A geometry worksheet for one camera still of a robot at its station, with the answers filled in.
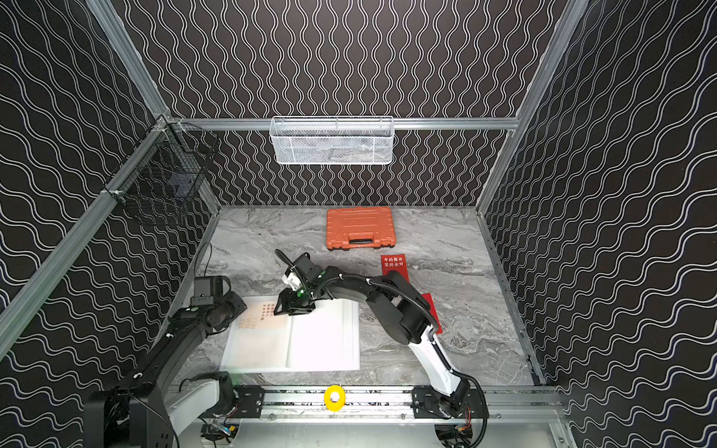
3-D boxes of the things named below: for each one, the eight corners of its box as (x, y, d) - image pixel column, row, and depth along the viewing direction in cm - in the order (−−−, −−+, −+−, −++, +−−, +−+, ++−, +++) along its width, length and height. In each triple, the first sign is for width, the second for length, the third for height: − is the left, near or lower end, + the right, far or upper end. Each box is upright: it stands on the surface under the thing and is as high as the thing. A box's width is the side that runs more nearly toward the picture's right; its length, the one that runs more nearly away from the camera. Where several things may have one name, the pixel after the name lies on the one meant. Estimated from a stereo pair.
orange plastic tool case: (325, 252, 108) (323, 243, 104) (328, 217, 120) (327, 207, 116) (394, 253, 108) (396, 244, 104) (391, 217, 121) (392, 207, 116)
